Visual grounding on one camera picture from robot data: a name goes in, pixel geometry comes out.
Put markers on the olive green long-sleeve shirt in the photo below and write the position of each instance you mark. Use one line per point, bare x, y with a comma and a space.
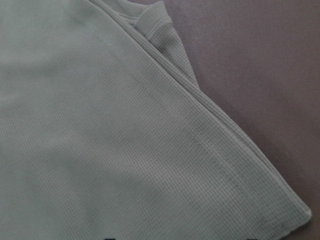
105, 134

